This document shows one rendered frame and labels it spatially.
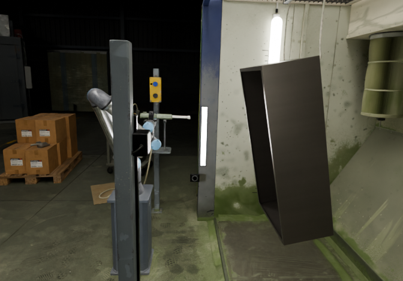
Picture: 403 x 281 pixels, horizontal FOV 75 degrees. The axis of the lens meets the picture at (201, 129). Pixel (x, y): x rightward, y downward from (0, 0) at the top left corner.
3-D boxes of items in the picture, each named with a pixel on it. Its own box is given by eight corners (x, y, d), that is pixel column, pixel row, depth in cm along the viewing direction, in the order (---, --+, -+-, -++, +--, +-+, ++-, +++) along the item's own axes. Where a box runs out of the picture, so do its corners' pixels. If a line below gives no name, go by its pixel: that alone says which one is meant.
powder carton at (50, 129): (48, 137, 439) (47, 116, 433) (66, 137, 442) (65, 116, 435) (36, 143, 402) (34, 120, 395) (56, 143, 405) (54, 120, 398)
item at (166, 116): (139, 135, 256) (140, 111, 252) (140, 134, 260) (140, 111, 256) (189, 137, 258) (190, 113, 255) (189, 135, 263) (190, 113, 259)
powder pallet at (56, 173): (36, 159, 483) (35, 152, 481) (82, 158, 498) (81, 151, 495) (-1, 185, 368) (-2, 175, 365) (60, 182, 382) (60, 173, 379)
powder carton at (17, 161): (18, 166, 407) (15, 143, 400) (38, 164, 413) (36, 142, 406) (5, 174, 370) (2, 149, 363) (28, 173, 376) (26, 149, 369)
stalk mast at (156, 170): (159, 209, 313) (159, 68, 282) (159, 212, 308) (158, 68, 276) (155, 209, 313) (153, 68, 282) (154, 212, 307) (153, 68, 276)
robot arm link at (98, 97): (99, 86, 183) (165, 143, 216) (96, 85, 193) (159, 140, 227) (87, 98, 180) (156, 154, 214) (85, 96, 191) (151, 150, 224)
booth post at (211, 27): (197, 212, 308) (202, 4, 264) (211, 212, 309) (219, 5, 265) (197, 221, 290) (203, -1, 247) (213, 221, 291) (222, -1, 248)
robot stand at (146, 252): (110, 275, 207) (107, 200, 195) (119, 250, 237) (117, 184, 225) (149, 275, 209) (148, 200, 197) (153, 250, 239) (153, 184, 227)
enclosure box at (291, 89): (296, 196, 237) (282, 60, 212) (333, 235, 178) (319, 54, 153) (258, 203, 236) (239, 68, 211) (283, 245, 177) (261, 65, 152)
